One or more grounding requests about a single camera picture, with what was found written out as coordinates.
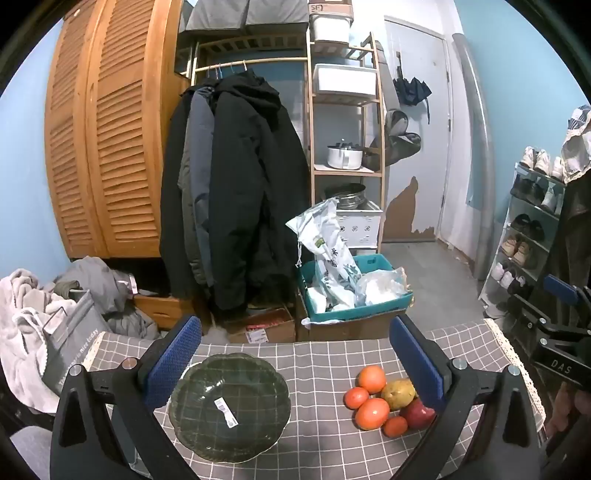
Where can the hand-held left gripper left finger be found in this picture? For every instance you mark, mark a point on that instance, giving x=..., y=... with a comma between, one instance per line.
x=175, y=357

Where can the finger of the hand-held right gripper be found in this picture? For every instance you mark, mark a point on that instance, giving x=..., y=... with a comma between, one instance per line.
x=535, y=321
x=561, y=290

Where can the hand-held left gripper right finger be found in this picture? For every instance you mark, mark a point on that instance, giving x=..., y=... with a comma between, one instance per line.
x=415, y=364

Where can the yellow pear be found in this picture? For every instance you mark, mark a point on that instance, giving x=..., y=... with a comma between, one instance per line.
x=398, y=393

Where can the red apple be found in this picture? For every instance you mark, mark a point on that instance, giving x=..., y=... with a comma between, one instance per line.
x=418, y=414

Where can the small orange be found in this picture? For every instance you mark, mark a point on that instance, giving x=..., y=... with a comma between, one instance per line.
x=395, y=426
x=357, y=398

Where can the green glass bowl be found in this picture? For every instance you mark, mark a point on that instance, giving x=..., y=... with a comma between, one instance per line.
x=231, y=406

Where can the person's right hand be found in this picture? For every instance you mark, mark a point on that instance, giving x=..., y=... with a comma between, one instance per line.
x=572, y=406

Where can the wooden drawer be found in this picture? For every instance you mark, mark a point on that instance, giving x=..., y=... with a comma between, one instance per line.
x=161, y=310

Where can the group of shoes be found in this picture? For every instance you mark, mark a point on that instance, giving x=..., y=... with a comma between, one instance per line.
x=526, y=254

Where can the grey shoe rack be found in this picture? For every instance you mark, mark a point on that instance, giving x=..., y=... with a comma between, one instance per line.
x=512, y=258

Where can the teal box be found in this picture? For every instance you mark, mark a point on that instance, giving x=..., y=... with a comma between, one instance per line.
x=369, y=310

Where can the large cardboard box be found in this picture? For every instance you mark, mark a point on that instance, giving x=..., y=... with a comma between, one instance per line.
x=351, y=330

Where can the clear plastic bag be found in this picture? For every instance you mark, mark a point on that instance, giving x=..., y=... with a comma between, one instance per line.
x=383, y=286

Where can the grey checked tablecloth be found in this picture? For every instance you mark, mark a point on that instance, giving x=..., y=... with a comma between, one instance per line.
x=323, y=369

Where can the cardboard box with red contents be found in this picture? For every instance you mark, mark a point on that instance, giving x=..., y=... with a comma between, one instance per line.
x=263, y=327

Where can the grey clothes pile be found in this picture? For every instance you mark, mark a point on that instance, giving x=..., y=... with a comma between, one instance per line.
x=106, y=286

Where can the grey printed tote bag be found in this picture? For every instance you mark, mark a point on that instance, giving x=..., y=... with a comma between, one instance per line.
x=69, y=341

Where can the printed white rice bag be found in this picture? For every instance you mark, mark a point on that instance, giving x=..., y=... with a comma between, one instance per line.
x=328, y=249

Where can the white lattice basket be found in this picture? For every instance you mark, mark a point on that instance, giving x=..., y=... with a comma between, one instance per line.
x=360, y=228

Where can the white lace cloth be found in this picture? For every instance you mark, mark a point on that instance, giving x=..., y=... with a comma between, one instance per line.
x=577, y=143

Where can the metal pipe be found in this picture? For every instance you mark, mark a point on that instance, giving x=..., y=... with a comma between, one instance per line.
x=480, y=161

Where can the white fleece blanket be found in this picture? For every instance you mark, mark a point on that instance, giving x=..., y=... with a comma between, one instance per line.
x=23, y=332

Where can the black jacket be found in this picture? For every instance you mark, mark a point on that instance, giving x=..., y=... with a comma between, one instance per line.
x=173, y=194

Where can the grey jacket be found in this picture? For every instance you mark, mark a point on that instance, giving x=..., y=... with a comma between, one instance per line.
x=198, y=184

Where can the steel steamer pot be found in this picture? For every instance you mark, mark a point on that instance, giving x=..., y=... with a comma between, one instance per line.
x=346, y=196

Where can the black hooded coat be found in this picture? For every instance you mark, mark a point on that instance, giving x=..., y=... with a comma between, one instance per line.
x=254, y=184

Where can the grey door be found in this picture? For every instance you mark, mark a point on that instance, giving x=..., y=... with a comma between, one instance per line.
x=415, y=147

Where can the white pot with lid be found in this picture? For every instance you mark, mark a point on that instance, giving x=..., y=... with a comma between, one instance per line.
x=344, y=157

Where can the hanging grey-green bag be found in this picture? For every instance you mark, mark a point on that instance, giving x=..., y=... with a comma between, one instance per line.
x=401, y=138

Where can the wooden louvered wardrobe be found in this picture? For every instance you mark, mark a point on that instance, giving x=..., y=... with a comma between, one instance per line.
x=115, y=138

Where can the folded black umbrella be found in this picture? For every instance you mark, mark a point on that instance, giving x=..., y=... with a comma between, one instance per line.
x=411, y=92

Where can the bamboo shelf unit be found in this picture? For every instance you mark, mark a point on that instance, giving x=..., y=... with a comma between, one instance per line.
x=378, y=115

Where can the white storage box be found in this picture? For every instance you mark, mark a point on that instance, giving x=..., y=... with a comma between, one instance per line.
x=344, y=79
x=330, y=28

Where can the bamboo clothes rack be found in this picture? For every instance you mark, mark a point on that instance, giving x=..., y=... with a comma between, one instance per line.
x=249, y=62

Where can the grey fabric storage box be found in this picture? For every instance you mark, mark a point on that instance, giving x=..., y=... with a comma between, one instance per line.
x=277, y=11
x=217, y=16

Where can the small cardboard box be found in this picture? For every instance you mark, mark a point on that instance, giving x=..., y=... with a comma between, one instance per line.
x=330, y=6

